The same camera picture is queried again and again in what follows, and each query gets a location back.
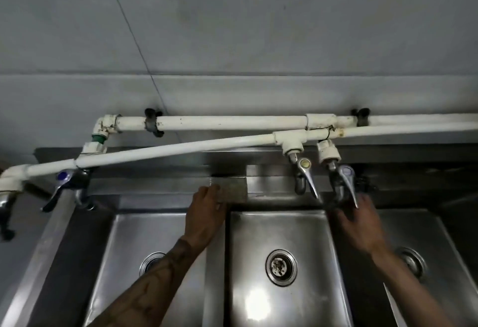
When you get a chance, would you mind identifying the person's left hand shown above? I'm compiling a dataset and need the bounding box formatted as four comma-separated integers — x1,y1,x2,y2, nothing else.
182,186,228,250

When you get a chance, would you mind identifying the person's right hand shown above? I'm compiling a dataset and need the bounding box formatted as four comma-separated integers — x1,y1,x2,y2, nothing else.
334,193,389,255

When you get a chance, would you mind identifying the grey scouring pad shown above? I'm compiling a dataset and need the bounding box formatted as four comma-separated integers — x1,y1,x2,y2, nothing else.
210,184,248,204

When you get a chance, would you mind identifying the person's left forearm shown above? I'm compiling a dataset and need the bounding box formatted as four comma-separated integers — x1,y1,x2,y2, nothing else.
84,238,210,327

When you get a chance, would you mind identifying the person's right forearm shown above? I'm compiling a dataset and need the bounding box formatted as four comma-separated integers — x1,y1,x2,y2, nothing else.
368,241,455,327

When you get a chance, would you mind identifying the blue-capped chrome lever tap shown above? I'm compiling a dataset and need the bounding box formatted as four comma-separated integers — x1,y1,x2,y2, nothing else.
326,159,360,209

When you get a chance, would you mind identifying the slanted white water pipe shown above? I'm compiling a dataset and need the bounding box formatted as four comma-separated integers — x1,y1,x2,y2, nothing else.
0,121,478,194

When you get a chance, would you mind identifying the gold-capped chrome lever tap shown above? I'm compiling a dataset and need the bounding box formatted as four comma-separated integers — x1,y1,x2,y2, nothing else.
287,151,320,200

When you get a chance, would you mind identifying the straight white water pipe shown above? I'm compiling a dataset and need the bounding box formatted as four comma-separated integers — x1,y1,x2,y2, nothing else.
91,113,478,145

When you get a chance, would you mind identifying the round metal sink drain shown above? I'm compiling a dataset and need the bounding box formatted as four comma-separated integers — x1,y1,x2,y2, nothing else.
139,251,167,278
395,247,427,283
265,249,299,287

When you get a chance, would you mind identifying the black pipe clamp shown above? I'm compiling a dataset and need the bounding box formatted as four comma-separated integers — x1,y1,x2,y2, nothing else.
352,107,371,127
144,108,165,138

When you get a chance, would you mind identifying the stainless steel triple sink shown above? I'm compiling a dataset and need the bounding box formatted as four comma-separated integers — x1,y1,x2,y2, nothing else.
0,144,478,327

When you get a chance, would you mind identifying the blue-capped dark lever tap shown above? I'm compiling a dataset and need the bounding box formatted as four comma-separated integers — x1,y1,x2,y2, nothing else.
41,168,96,213

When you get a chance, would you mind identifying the thin black wire tie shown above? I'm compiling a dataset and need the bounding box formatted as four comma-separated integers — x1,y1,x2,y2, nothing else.
306,124,335,140

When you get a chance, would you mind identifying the chrome tap with black handle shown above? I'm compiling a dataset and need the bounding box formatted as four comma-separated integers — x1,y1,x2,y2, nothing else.
0,189,24,242

